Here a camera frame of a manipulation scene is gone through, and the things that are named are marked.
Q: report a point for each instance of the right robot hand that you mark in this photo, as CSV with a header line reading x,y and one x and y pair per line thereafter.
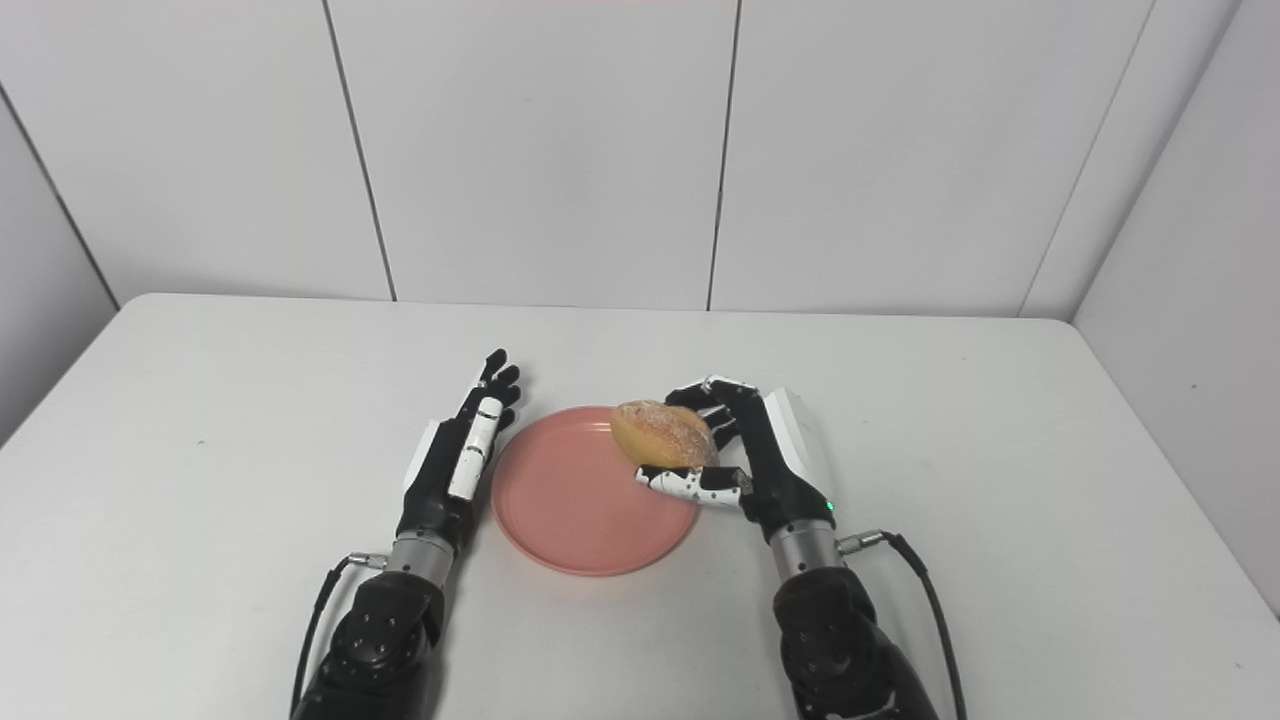
x,y
780,460

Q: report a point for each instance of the pink plate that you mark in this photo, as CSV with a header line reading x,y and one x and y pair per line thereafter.
x,y
580,500

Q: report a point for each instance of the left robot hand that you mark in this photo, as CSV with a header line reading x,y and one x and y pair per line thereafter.
x,y
440,480

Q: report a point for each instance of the bread roll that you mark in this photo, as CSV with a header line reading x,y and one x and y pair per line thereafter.
x,y
665,433

